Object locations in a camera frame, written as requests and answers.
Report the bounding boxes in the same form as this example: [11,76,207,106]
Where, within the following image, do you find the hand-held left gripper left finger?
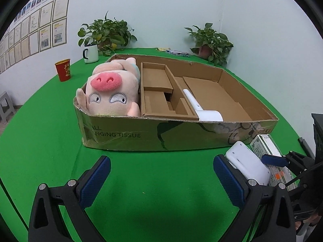
[28,155,112,242]

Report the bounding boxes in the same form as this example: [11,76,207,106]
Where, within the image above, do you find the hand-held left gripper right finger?
[213,154,296,242]

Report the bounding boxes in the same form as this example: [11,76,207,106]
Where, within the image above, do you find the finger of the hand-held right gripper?
[261,150,316,168]
[285,168,312,191]

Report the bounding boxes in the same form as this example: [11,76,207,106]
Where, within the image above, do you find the white green carton orange stickers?
[251,134,298,191]

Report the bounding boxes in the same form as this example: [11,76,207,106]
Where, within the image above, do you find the white plastic device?
[225,141,271,186]

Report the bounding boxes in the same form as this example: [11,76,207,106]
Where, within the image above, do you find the large cardboard box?
[73,54,279,152]

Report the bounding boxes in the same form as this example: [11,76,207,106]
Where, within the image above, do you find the white hair dryer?
[182,89,224,122]

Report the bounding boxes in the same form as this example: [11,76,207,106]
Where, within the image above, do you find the pink pig plush toy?
[76,57,141,118]

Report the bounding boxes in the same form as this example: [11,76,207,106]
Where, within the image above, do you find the person's right hand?
[295,208,323,236]

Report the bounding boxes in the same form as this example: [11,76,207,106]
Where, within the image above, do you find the red paper cup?
[55,59,71,82]

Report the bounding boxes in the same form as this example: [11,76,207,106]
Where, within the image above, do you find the grey plastic stool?
[0,91,16,123]

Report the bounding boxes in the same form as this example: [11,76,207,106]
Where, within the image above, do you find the white enamel mug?
[82,43,99,64]

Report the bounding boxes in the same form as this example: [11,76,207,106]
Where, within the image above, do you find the small potted plant pink pot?
[184,23,234,67]

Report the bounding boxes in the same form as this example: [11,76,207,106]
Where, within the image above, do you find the blue white packets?
[158,47,190,58]

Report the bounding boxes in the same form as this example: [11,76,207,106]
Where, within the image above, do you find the bushy potted plant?
[77,11,138,56]

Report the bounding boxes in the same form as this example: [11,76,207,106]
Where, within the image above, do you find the row of portrait photos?
[14,0,96,23]

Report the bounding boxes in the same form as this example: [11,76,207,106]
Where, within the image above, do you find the wall of framed certificates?
[0,0,71,75]

